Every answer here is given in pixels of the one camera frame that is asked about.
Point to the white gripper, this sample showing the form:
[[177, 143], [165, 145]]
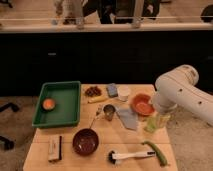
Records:
[[162, 117]]

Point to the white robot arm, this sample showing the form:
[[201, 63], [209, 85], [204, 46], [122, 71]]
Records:
[[177, 87]]

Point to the light green plastic cup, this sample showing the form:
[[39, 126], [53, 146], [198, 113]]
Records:
[[151, 125]]

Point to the white plastic cup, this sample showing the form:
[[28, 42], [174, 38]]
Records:
[[123, 93]]

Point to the metal cup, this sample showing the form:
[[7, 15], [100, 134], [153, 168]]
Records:
[[109, 111]]

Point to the orange plastic bowl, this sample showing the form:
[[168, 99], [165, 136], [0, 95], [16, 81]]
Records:
[[140, 104]]

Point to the grey folded cloth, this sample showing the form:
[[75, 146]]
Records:
[[128, 118]]

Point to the green pea pod toy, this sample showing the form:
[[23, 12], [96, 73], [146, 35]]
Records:
[[161, 157]]

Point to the blue sponge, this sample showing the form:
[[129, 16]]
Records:
[[112, 90]]

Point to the metal spoon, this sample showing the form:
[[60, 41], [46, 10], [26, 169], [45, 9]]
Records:
[[98, 112]]

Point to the dark maroon bowl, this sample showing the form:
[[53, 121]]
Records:
[[85, 142]]

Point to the green plastic tray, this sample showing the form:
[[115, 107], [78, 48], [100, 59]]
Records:
[[67, 97]]

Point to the wooden scrub brush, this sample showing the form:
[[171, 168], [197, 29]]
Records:
[[55, 149]]

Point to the orange fruit in tray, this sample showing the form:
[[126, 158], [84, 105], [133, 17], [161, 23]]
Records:
[[48, 104]]

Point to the white handled dish brush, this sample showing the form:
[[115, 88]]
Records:
[[115, 158]]

